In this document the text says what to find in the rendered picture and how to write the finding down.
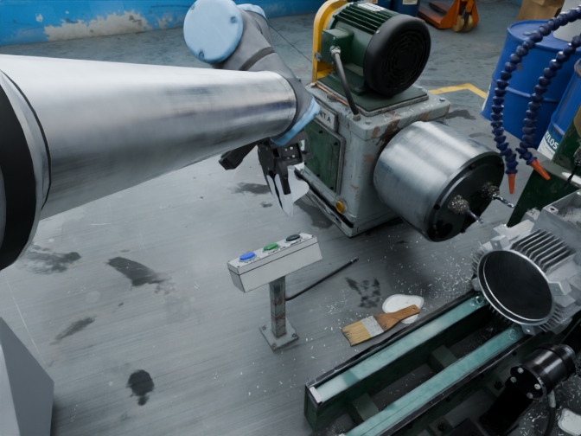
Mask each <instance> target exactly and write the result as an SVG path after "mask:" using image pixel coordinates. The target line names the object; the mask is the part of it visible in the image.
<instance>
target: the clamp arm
mask: <svg viewBox="0 0 581 436"><path fill-rule="evenodd" d="M558 346H559V347H561V348H562V347H564V348H563V349H564V350H566V351H568V350H570V352H569V355H570V356H571V358H572V360H573V361H574V362H575V361H576V360H577V359H578V358H579V357H580V356H581V318H580V319H579V320H578V322H577V323H576V324H575V325H574V326H573V328H572V329H571V330H570V331H569V333H568V334H567V335H566V336H565V338H564V339H563V340H562V341H561V343H560V344H559V345H558Z"/></svg>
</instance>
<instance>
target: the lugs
mask: <svg viewBox="0 0 581 436"><path fill-rule="evenodd" d="M490 244H491V246H492V248H493V250H495V249H503V248H504V247H507V246H509V245H510V243H509V240H508V237H507V236H506V235H505V236H496V237H495V238H493V239H491V240H490ZM471 283H472V285H473V287H474V290H475V291H479V292H481V291H482V290H481V288H480V286H479V283H478V279H477V277H476V278H474V279H472V280H471ZM549 285H550V287H551V289H552V294H553V295H557V296H565V295H566V294H568V293H569V292H571V287H570V285H569V282H568V279H567V278H556V279H553V280H552V281H550V282H549ZM521 327H522V329H523V331H524V333H525V334H528V335H535V336H536V335H537V334H539V333H540V332H541V331H542V329H541V328H540V327H539V326H538V325H537V326H528V325H523V324H522V325H521Z"/></svg>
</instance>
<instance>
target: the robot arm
mask: <svg viewBox="0 0 581 436"><path fill-rule="evenodd" d="M183 32H184V38H185V42H186V43H187V46H188V48H189V50H190V51H191V52H192V54H193V55H194V56H196V57H197V58H198V59H199V60H200V61H203V62H205V63H209V64H210V65H211V67H212V68H213V69H207V68H195V67H171V66H158V65H145V64H132V63H120V62H107V61H83V60H70V59H58V58H45V57H33V56H20V55H7V54H0V271H2V270H3V269H4V268H6V267H8V266H11V265H12V264H14V263H15V262H16V261H17V260H19V259H20V258H21V257H22V256H23V255H24V253H25V252H26V250H27V249H28V248H29V246H30V244H31V242H32V240H33V239H34V236H35V233H36V230H37V227H38V224H39V221H41V220H44V219H47V218H48V217H51V216H54V215H58V214H60V213H63V212H65V211H68V210H70V209H72V208H77V207H79V206H81V205H84V204H87V203H89V202H93V201H96V200H98V199H100V198H103V197H105V196H109V195H112V194H114V193H117V192H119V191H121V190H124V189H128V188H130V187H133V186H136V185H138V184H140V183H145V182H147V181H149V180H152V179H154V178H157V177H160V176H163V175H166V174H169V173H170V172H173V171H176V170H179V169H182V168H185V167H187V166H189V165H192V164H196V163H199V162H201V161H203V160H206V159H209V158H210V157H215V156H218V155H220V154H222V153H223V154H222V155H221V156H220V157H221V159H220V160H219V164H220V165H221V166H222V167H223V168H224V169H225V170H234V169H236V168H237V167H238V166H239V165H240V164H241V163H242V162H243V158H244V157H245V156H246V155H247V154H248V153H249V152H250V151H251V150H252V149H253V148H254V147H255V146H256V145H257V146H258V150H257V152H258V157H259V162H260V165H261V167H262V171H263V174H264V177H265V180H266V183H267V185H268V187H269V189H270V191H271V193H272V194H273V197H274V199H275V201H276V202H277V204H278V206H279V207H280V208H281V210H282V211H283V212H284V213H285V214H286V215H287V216H288V217H292V216H293V202H294V201H296V200H297V199H298V198H300V197H301V196H303V195H304V194H306V193H307V192H308V190H309V185H308V184H307V183H306V182H302V181H298V180H297V179H296V177H295V173H294V171H293V170H289V169H288V168H287V166H290V165H291V166H293V165H297V164H301V163H302V162H303V161H305V160H308V159H311V158H313V156H312V152H311V149H310V143H309V140H308V137H307V133H306V131H304V132H302V129H303V128H304V127H305V126H306V125H307V124H308V123H309V122H310V121H311V120H312V119H313V118H314V117H315V116H316V115H317V114H318V113H319V112H320V107H319V105H318V104H317V103H316V101H315V98H314V96H313V95H312V94H310V93H309V92H308V91H307V90H306V88H305V87H304V86H303V84H302V83H301V82H300V81H299V80H298V78H297V77H296V76H295V75H294V74H293V73H292V72H291V70H290V69H289V68H288V67H287V65H286V64H285V63H284V61H283V60H282V59H281V58H280V57H279V55H278V54H277V53H276V52H275V49H274V46H273V42H272V39H271V34H270V30H269V23H268V20H267V18H266V17H265V13H264V11H263V10H262V9H261V8H260V7H259V6H257V5H252V4H241V5H236V4H235V3H234V2H233V1H231V0H198V1H196V2H195V3H194V4H193V5H192V6H191V8H190V9H189V11H188V13H187V15H186V18H185V21H184V28H183ZM305 139H306V143H307V145H308V149H309V153H307V152H306V150H303V151H302V150H301V147H302V142H301V141H302V140H305ZM299 141H300V142H299Z"/></svg>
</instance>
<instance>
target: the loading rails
mask: <svg viewBox="0 0 581 436"><path fill-rule="evenodd" d="M478 292H479V291H475V290H474V288H472V289H471V290H469V291H467V292H465V293H464V294H462V295H460V296H459V297H457V298H454V299H453V300H451V301H450V302H448V303H447V304H445V305H442V306H441V307H439V308H437V309H436V310H434V311H432V312H430V313H428V314H427V315H425V316H423V317H421V318H420V319H418V320H416V321H415V322H413V323H411V324H409V325H407V326H406V327H404V328H403V329H401V330H398V331H397V332H395V333H393V334H392V335H391V336H389V337H386V338H385V339H383V340H381V341H379V342H378V343H376V344H374V345H372V346H371V347H369V348H367V349H365V350H363V351H362V352H360V353H359V354H357V355H355V356H353V357H351V358H349V359H347V361H345V362H342V363H341V364H339V365H337V366H335V367H334V368H332V369H330V370H329V371H327V372H325V373H323V374H322V375H319V376H318V377H316V378H315V379H313V380H311V381H309V382H307V383H305V396H304V416H305V417H306V418H307V421H308V422H309V423H310V426H311V427H312V429H313V431H314V432H317V431H319V430H320V429H322V428H323V427H325V426H327V425H328V424H329V423H331V422H333V421H334V420H336V419H338V418H339V417H341V416H343V415H344V414H345V413H347V412H349V413H350V414H351V416H352V417H353V419H354V421H355V422H356V424H357V425H358V426H357V427H355V428H354V429H352V430H351V431H349V432H348V433H346V434H343V433H342V434H340V435H339V436H417V435H418V434H419V433H421V432H423V431H424V430H425V429H426V431H427V432H428V433H429V434H430V436H444V435H445V434H446V433H447V432H449V431H450V430H451V429H453V427H452V426H451V425H450V423H449V422H448V421H447V420H446V419H445V418H444V416H445V415H446V414H447V413H448V412H450V411H451V410H453V409H454V408H455V407H457V406H459V405H460V404H461V403H463V402H464V401H466V400H467V399H468V398H469V397H471V396H472V395H473V394H475V393H477V392H478V391H479V390H481V389H483V390H484V391H485V393H486V394H487V395H488V396H489V397H490V398H491V399H492V400H493V401H496V399H497V398H498V397H499V396H500V394H501V393H502V391H503V390H504V389H505V387H506V386H505V383H504V382H503V381H502V380H501V379H500V378H499V376H500V375H502V374H503V373H505V372H506V371H508V370H509V369H510V367H511V365H512V364H514V363H515V362H517V361H518V360H520V359H524V358H526V357H527V356H529V355H530V354H532V353H533V350H534V349H535V348H537V347H538V346H539V345H541V344H542V343H547V342H548V341H550V340H551V339H552V338H554V337H555V336H557V335H556V334H555V333H553V332H552V331H551V330H549V331H548V332H545V331H544V330H542V331H541V332H540V333H539V334H537V335H536V336H535V335H528V334H525V333H524V331H523V329H522V327H521V325H520V324H516V325H515V327H518V328H517V329H518V330H517V329H515V327H512V326H511V325H512V324H513V323H514V322H512V323H511V324H508V321H509V319H508V320H507V321H505V322H503V321H504V319H505V317H503V318H501V319H500V316H501V314H499V315H498V316H496V313H497V311H495V312H492V311H493V309H494V307H493V308H491V309H489V307H490V304H489V305H486V303H487V301H488V300H485V301H484V302H482V301H483V299H484V297H485V296H482V295H483V293H482V292H479V293H481V294H479V293H478ZM477 293H478V294H477ZM476 297H478V299H476ZM475 299H476V300H479V301H478V302H479V303H480V304H478V303H477V302H476V301H475ZM470 303H471V304H474V305H475V306H473V305H472V306H471V305H470ZM479 305H480V308H478V309H477V307H478V306H479ZM490 322H491V323H492V324H493V325H494V326H496V328H497V329H498V330H500V331H501V333H499V334H498V335H496V336H495V337H492V338H491V339H489V340H488V341H487V342H486V343H484V344H482V345H481V346H479V347H478V348H476V349H474V350H473V351H471V352H469V353H468V354H467V355H466V356H464V357H462V358H461V359H459V360H458V359H457V358H456V357H455V356H454V355H453V354H452V353H451V352H450V351H449V350H448V348H450V347H452V346H453V345H455V344H456V343H459V342H460V341H462V340H463V339H464V338H465V337H468V336H469V335H471V334H472V333H474V332H476V331H477V330H479V329H481V328H482V327H483V326H485V325H486V324H488V323H490ZM519 327H520V328H519ZM503 328H504V329H503ZM512 329H513V330H514V331H513V333H511V334H510V335H508V334H509V333H510V331H511V330H512ZM508 332H509V333H508ZM521 332H522V334H521ZM519 333H520V334H519ZM513 335H516V337H514V336H513ZM508 336H510V337H508ZM508 338H509V339H508ZM510 339H511V340H510ZM512 339H513V340H512ZM425 363H427V364H428V366H429V367H430V368H431V369H432V370H433V371H434V372H435V374H436V375H434V376H433V377H432V378H431V379H429V380H428V381H425V382H424V383H422V384H421V385H419V386H418V387H416V388H414V389H413V390H412V391H411V392H409V393H408V394H405V395H404V396H402V397H401V398H399V399H398V400H396V401H395V402H394V403H392V404H391V405H389V406H388V407H386V408H384V409H382V410H381V411H380V410H379V409H378V408H377V406H376V405H375V403H374V402H373V400H372V399H371V397H373V396H374V395H376V394H378V393H379V392H380V391H382V390H383V389H385V388H387V387H389V386H390V385H392V384H393V383H395V382H396V381H398V380H399V379H401V378H402V377H404V376H406V375H408V374H409V373H411V372H412V371H413V370H415V369H417V368H419V367H420V366H422V365H423V364H425Z"/></svg>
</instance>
